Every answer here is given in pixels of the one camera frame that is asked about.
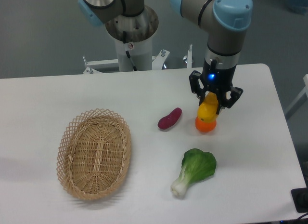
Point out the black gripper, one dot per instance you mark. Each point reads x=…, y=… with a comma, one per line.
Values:
x=215, y=80

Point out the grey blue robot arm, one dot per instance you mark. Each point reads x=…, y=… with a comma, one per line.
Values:
x=225, y=21

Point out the orange fruit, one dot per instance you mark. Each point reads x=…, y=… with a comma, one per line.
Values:
x=205, y=126

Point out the purple sweet potato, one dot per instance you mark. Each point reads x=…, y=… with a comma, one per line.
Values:
x=170, y=120

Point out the green bok choy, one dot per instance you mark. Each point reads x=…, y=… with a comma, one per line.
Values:
x=196, y=166

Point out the black device at table edge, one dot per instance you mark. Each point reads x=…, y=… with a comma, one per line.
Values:
x=300, y=199

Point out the woven wicker basket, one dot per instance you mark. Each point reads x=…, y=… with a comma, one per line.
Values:
x=94, y=154

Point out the white frame at right edge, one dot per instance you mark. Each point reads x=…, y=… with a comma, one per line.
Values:
x=299, y=100

